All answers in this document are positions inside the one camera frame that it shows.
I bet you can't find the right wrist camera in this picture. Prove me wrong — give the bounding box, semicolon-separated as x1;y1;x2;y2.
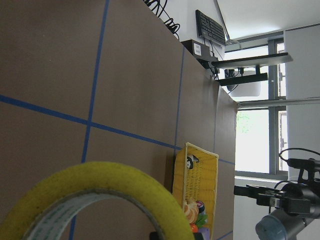
286;158;320;185

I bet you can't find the orange toy carrot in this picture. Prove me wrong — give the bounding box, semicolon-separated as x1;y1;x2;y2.
190;214;208;233

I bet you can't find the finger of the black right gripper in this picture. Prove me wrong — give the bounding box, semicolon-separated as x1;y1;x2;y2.
246;184;280;193
233;186;259;199

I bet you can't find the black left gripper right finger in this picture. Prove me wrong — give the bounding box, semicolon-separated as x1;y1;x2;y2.
193;232;204;240

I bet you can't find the yellow woven basket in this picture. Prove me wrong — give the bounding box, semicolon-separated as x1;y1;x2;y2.
172;142;219;239

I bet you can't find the black keyboard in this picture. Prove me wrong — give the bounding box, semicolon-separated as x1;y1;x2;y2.
195;9;226;46

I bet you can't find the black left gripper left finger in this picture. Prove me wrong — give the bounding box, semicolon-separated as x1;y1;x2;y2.
149;231;164;240

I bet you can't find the black monitor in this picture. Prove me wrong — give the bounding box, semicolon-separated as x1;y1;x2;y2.
211;51;294;87

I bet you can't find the yellow tape roll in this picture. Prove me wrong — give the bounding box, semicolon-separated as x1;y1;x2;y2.
0;162;194;240

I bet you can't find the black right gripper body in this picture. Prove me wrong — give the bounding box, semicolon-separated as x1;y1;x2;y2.
257;183;320;215

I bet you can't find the panda figurine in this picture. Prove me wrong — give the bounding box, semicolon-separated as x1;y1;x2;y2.
186;154;200;170

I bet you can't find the toy croissant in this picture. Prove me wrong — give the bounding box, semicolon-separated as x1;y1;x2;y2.
183;198;199;224

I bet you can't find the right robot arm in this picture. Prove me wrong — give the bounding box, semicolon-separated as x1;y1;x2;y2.
233;183;320;240

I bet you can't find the purple foam cube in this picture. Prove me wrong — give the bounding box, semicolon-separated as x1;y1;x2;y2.
198;227;210;240

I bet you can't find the small black-capped bottle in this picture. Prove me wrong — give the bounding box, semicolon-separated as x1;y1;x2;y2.
196;200;206;215

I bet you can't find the black power box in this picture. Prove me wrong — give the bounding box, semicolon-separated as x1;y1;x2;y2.
180;39;218;62

